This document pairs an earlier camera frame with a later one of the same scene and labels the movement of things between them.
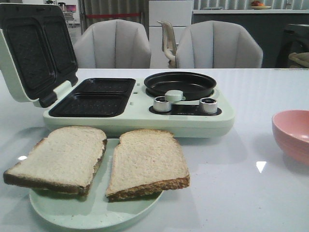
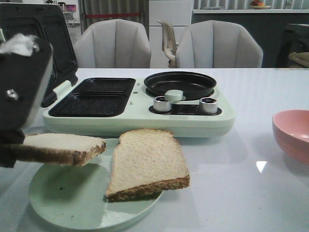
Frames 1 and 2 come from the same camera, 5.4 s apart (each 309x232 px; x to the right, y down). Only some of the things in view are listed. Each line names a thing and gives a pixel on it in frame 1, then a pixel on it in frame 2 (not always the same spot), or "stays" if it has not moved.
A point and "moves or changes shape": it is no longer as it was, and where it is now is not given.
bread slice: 65,161 moves or changes shape
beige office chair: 169,43 stays
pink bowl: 291,130 stays
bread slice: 145,161 stays
